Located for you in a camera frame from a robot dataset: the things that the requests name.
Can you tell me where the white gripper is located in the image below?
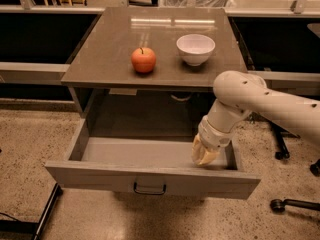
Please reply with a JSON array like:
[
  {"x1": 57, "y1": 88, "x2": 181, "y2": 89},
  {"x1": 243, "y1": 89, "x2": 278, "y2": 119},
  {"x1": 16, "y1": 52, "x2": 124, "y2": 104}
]
[{"x1": 191, "y1": 116, "x2": 233, "y2": 166}]

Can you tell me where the grey top drawer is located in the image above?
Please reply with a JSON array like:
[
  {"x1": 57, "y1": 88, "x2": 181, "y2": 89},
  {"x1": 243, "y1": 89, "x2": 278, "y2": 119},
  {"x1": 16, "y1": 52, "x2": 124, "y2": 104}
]
[{"x1": 46, "y1": 119, "x2": 260, "y2": 199}]

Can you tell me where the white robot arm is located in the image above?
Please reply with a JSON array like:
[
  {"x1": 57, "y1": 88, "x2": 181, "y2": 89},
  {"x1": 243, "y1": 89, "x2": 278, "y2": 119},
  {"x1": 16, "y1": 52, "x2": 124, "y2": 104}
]
[{"x1": 192, "y1": 71, "x2": 320, "y2": 166}]

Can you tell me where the grey drawer cabinet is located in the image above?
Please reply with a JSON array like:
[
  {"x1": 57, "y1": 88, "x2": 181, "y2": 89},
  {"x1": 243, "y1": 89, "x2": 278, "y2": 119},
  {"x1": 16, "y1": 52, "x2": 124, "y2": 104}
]
[{"x1": 62, "y1": 7, "x2": 246, "y2": 137}]

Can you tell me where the black stand leg right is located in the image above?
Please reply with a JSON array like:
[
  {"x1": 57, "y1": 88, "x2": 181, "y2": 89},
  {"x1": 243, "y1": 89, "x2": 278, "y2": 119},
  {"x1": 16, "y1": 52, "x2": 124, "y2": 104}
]
[{"x1": 271, "y1": 123, "x2": 290, "y2": 160}]

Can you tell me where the black stand leg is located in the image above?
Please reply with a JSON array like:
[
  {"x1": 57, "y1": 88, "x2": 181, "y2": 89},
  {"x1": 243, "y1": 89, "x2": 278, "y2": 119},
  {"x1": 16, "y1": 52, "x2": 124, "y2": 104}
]
[
  {"x1": 271, "y1": 123, "x2": 290, "y2": 160},
  {"x1": 0, "y1": 183, "x2": 63, "y2": 240}
]

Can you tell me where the black caster leg right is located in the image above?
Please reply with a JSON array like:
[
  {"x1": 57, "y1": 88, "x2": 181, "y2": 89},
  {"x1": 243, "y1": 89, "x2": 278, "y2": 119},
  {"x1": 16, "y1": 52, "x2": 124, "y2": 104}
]
[{"x1": 270, "y1": 199, "x2": 320, "y2": 213}]

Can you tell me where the white bowl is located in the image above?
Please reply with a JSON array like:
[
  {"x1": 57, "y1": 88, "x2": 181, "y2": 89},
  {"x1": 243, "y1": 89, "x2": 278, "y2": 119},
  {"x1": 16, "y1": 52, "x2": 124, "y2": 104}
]
[{"x1": 176, "y1": 34, "x2": 216, "y2": 66}]

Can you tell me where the red apple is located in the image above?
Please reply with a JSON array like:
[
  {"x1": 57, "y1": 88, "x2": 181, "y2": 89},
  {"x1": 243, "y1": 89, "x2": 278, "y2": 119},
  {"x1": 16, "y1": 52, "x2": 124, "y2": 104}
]
[{"x1": 131, "y1": 47, "x2": 156, "y2": 73}]

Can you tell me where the black caster far right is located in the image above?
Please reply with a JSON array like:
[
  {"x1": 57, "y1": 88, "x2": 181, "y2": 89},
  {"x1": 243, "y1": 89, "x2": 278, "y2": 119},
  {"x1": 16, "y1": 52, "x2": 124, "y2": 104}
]
[{"x1": 310, "y1": 159, "x2": 320, "y2": 177}]

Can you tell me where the black stand leg left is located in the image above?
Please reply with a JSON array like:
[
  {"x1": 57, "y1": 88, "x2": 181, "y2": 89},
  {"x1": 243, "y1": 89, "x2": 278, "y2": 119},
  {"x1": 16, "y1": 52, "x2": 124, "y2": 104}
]
[{"x1": 0, "y1": 183, "x2": 63, "y2": 240}]

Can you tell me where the white wire basket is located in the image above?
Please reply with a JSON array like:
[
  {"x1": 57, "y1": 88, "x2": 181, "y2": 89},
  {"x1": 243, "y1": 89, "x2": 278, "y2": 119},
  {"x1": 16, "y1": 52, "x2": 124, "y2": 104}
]
[{"x1": 159, "y1": 0, "x2": 236, "y2": 8}]

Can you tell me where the metal railing frame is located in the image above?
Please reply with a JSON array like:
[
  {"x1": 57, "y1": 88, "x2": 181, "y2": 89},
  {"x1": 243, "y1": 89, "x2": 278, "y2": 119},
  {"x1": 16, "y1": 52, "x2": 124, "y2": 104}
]
[{"x1": 0, "y1": 0, "x2": 320, "y2": 95}]

